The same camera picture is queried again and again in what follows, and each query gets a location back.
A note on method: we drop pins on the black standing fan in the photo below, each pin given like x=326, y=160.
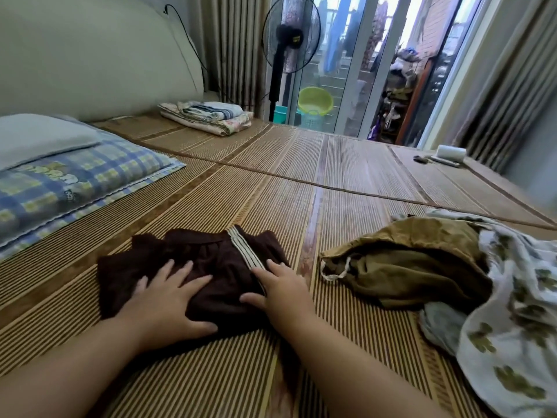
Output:
x=292, y=35

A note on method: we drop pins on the white paper roll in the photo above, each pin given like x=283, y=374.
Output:
x=451, y=153

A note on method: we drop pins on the person's right forearm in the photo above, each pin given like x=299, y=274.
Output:
x=357, y=378

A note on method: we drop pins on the person's left hand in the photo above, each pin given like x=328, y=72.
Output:
x=165, y=309

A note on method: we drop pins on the beige patterned curtain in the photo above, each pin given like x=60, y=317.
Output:
x=513, y=91
x=235, y=48

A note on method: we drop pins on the sliding glass balcony door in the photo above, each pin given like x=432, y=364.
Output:
x=357, y=56

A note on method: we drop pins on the small dark object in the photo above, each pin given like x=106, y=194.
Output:
x=420, y=159

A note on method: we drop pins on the yellow green basin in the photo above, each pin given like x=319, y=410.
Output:
x=315, y=100

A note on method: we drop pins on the olive tan shorts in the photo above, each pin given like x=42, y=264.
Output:
x=409, y=261

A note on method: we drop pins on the cluttered balcony shelf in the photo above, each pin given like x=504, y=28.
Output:
x=405, y=95

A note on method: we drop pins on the dark brown shorts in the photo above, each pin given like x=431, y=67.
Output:
x=217, y=257

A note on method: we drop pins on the folded striped blanket stack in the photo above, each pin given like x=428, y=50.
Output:
x=204, y=117

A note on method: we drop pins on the blue plaid pillow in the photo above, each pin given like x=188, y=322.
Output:
x=78, y=183

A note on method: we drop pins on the white bear print garment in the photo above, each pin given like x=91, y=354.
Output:
x=522, y=326

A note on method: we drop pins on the person's right hand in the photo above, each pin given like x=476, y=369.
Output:
x=287, y=300

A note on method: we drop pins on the bamboo bed mat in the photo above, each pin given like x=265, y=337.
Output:
x=348, y=169

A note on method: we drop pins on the cream padded headboard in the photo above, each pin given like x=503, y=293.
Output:
x=87, y=56

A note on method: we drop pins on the small teal bucket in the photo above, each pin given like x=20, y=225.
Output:
x=280, y=115

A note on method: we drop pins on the person's left forearm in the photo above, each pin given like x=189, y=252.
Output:
x=61, y=378

